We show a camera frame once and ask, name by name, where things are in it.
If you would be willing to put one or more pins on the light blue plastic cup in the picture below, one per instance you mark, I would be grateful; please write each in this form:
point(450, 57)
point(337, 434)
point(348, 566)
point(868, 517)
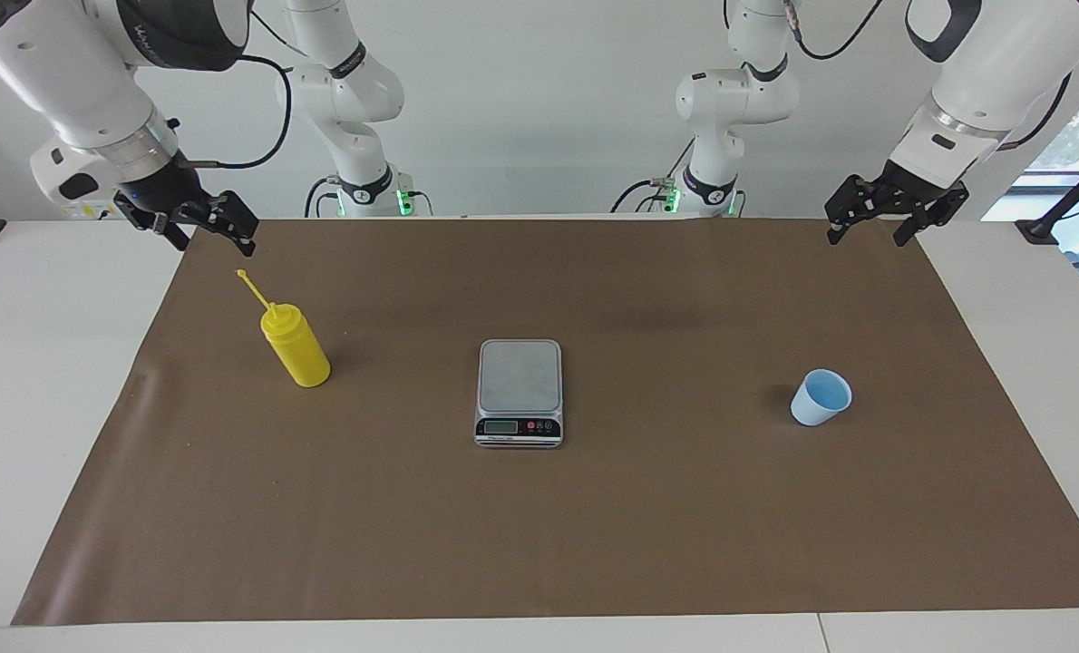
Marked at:
point(819, 404)

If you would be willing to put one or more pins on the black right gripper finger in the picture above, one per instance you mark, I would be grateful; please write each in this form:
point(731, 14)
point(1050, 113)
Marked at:
point(172, 231)
point(242, 222)

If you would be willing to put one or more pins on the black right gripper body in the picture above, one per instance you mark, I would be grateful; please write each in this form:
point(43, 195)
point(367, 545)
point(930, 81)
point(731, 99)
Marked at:
point(172, 190)

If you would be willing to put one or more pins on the yellow squeeze bottle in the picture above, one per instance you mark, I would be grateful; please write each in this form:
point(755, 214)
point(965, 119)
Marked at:
point(296, 349)

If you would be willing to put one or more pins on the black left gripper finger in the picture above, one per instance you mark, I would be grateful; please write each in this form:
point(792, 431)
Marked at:
point(916, 227)
point(837, 222)

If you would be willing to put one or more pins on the brown paper table mat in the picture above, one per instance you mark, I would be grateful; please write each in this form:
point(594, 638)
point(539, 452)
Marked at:
point(539, 526)

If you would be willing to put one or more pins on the silver digital kitchen scale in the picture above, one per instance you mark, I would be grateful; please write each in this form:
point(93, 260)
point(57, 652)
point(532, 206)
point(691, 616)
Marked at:
point(520, 381)

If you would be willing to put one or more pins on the white wall socket box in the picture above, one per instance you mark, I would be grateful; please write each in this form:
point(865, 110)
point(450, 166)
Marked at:
point(95, 210)

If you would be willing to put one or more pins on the black angled stand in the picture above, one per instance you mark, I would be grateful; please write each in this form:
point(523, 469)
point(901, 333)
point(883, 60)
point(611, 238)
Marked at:
point(1061, 204)

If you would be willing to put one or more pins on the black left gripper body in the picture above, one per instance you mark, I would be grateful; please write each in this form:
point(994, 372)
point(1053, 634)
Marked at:
point(902, 190)

